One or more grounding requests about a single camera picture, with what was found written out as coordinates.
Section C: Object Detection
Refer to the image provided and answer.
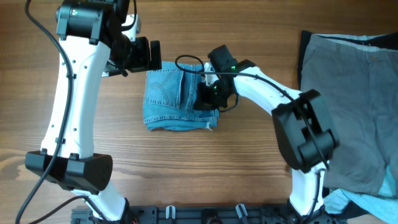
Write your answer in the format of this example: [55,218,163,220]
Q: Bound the light blue denim jeans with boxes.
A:
[143,61,219,131]

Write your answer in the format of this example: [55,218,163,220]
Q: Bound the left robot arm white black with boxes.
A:
[25,1,162,223]

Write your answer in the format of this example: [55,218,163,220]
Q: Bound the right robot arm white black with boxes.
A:
[193,45,340,223]

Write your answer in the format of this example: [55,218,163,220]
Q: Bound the grey shorts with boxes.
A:
[300,34,397,196]

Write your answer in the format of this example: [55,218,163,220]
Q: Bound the black garment under shorts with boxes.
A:
[297,30,397,90]

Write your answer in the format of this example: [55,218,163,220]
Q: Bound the light blue garment in pile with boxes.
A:
[323,166,397,223]

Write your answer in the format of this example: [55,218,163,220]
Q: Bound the black mounting rail base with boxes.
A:
[70,203,340,224]

